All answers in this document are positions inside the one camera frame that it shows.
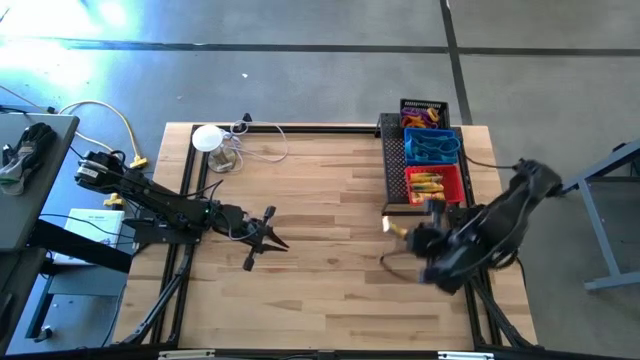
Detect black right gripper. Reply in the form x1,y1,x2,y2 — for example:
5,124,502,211
399,199,456,286

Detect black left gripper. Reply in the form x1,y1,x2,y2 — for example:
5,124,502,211
219,204,291,273

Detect red plastic basket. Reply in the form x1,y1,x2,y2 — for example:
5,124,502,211
404,164,466,206

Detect blue plastic basket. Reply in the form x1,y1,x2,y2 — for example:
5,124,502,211
403,127,462,167

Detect black plastic basket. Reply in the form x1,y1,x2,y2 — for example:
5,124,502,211
399,98,450,130

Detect black perforated metal shelf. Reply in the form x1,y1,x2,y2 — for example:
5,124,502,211
375,112,474,217

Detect white disc metal stand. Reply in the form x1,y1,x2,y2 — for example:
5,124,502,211
191,124,237,174

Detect white flat box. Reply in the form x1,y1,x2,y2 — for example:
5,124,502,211
52,207,126,265

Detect black side table beam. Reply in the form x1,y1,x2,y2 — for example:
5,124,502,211
27,218,135,275

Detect grey side table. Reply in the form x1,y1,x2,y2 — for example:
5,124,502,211
0,113,81,254

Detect black grey work gloves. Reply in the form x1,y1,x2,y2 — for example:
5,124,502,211
0,122,58,196

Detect white cable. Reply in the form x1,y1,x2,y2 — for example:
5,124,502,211
219,119,290,171

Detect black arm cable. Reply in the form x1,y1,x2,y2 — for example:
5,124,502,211
463,153,520,171

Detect silver metal bracket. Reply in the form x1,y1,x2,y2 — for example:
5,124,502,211
438,351,495,360
158,349,216,360

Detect grey metal table frame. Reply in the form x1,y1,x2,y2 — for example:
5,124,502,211
552,138,640,295

